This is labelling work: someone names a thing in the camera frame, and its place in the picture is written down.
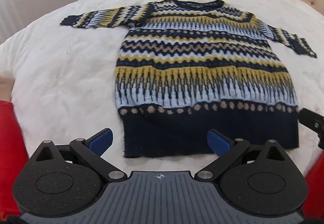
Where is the navy yellow patterned knit sweater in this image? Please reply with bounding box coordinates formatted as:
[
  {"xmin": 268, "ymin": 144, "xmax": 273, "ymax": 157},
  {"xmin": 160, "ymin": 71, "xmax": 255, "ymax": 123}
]
[{"xmin": 62, "ymin": 0, "xmax": 316, "ymax": 158}]

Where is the red clothed operator body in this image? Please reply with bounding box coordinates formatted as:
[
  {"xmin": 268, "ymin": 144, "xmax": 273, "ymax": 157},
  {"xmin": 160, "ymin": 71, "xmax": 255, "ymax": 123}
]
[{"xmin": 0, "ymin": 101, "xmax": 29, "ymax": 220}]

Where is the cream bedspread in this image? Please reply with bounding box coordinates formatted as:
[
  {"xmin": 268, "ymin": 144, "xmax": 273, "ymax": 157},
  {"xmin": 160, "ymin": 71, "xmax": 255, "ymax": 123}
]
[{"xmin": 1, "ymin": 0, "xmax": 323, "ymax": 173}]

